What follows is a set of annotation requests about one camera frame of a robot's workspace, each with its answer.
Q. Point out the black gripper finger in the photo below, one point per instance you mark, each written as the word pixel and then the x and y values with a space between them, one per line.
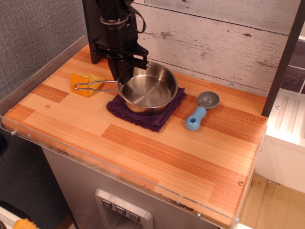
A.
pixel 113 65
pixel 125 71

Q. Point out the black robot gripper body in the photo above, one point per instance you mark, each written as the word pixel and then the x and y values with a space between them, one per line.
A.
pixel 122 43

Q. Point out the stainless steel pot with handle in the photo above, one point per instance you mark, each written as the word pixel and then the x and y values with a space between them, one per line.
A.
pixel 149 91

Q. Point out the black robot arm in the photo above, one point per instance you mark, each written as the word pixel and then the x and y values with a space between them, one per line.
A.
pixel 118 11

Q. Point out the purple folded cloth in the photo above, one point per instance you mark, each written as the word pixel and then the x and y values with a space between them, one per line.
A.
pixel 152 122

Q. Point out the orange cloth at corner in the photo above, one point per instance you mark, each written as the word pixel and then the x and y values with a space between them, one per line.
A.
pixel 24 224

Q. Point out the yellow cheese wedge toy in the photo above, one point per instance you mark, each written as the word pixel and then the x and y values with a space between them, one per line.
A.
pixel 80 83

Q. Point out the clear acrylic table edge guard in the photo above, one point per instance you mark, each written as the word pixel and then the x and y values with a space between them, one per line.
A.
pixel 203 173

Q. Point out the silver dispenser panel with buttons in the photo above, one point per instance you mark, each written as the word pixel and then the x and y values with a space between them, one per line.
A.
pixel 117 213

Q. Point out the white ridged side cabinet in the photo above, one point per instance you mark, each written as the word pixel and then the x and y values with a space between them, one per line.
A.
pixel 282 154

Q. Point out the grey scoop with blue handle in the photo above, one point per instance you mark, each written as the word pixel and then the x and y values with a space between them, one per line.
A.
pixel 207 101

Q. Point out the dark right shelf post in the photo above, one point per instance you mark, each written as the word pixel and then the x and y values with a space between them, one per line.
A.
pixel 285 59

